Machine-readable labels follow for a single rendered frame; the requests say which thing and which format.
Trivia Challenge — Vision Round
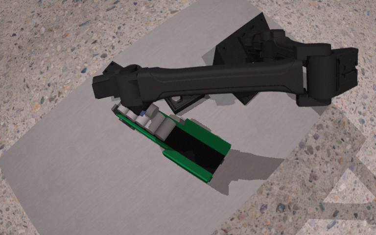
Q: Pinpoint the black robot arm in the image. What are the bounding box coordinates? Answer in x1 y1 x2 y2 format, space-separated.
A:
92 24 358 110

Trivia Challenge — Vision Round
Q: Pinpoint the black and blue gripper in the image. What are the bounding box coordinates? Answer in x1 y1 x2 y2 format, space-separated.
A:
131 102 153 116

